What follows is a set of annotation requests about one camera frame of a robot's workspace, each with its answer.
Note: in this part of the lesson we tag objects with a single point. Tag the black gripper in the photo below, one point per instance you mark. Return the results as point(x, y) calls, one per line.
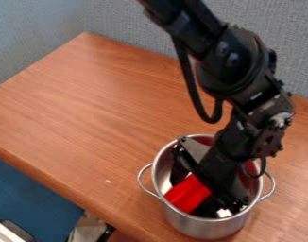
point(202, 160)

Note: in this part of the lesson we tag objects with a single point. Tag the red block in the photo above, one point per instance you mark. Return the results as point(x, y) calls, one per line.
point(188, 194)

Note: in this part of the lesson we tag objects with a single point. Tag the metal pot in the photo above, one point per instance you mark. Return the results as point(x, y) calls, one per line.
point(153, 181)

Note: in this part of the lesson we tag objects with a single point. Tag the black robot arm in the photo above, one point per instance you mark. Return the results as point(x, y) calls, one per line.
point(228, 68)

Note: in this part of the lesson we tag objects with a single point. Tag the white object at corner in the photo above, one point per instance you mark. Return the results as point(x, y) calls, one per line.
point(12, 233)

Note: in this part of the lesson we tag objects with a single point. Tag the grey table leg bracket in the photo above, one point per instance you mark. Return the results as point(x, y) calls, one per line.
point(90, 229)

